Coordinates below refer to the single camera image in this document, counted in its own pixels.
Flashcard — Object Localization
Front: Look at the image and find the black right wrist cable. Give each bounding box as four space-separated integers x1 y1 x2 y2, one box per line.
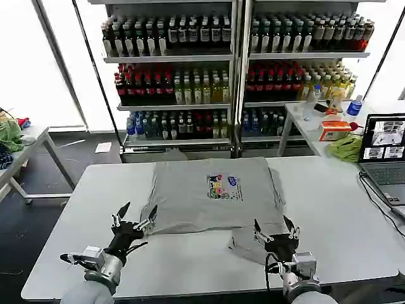
265 252 285 293

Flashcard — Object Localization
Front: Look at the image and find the green crumpled cloth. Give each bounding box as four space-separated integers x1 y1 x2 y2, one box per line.
328 134 363 163

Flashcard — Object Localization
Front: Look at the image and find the grey side table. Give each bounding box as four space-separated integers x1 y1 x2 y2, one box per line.
0 125 76 205

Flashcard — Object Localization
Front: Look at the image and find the green crumpled garment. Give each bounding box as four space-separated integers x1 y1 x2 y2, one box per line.
0 120 25 153

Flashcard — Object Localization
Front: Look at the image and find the grey open laptop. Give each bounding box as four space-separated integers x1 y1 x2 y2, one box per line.
358 113 405 207

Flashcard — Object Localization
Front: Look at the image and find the black laptop cable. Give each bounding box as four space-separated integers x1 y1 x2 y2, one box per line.
358 172 405 239

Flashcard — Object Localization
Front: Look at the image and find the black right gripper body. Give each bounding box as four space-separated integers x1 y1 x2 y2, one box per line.
264 233 300 263

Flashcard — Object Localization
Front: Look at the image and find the white side table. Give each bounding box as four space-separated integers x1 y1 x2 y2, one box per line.
277 100 405 166

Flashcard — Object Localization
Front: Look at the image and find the shelf rack with bottles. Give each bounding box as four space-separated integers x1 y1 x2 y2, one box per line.
87 0 239 164
237 0 387 159

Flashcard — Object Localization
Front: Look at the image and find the blue labelled water bottle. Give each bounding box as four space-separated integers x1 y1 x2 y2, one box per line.
346 94 364 117

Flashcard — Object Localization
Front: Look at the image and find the orange cardboard box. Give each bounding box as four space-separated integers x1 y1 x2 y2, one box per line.
318 120 353 142

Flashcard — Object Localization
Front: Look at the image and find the white paper sheet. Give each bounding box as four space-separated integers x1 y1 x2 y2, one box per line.
94 142 113 155

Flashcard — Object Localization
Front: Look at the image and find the grey printed t-shirt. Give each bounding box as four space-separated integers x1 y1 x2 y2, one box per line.
140 156 287 266

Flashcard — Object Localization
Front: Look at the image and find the blue striped cloth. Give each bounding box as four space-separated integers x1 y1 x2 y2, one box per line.
0 145 15 170

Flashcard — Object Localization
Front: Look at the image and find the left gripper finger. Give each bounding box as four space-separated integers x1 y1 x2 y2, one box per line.
110 201 132 229
133 204 159 237

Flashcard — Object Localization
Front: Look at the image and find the black slanted pole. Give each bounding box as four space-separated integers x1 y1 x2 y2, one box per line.
363 6 405 99
72 0 123 155

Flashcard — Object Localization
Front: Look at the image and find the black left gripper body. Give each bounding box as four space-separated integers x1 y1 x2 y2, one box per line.
106 220 149 258

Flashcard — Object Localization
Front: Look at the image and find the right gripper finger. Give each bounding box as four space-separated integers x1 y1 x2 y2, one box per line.
252 218 275 244
282 215 301 240

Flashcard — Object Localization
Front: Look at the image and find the clear plastic water bottle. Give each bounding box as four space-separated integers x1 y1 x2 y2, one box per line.
306 84 322 111

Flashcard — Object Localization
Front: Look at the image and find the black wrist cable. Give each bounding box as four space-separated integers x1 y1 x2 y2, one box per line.
59 252 90 267
265 252 285 293

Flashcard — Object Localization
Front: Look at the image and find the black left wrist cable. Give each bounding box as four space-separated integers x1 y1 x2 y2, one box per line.
59 252 90 267

